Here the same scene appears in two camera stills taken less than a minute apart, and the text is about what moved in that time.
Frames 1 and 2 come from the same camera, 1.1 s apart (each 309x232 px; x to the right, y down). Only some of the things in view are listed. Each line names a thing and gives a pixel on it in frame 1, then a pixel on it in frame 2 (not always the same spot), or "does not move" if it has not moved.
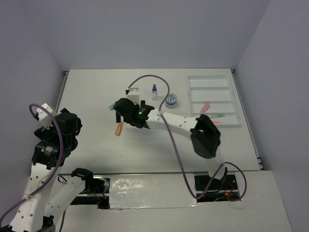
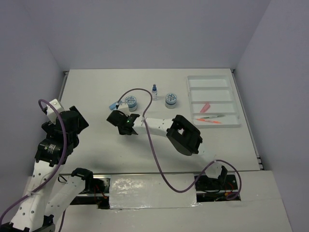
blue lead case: x=111 y=107 does not move
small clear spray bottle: x=154 y=94 does not move
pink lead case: x=205 y=108 does not move
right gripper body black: x=128 y=120 -> x=121 y=132
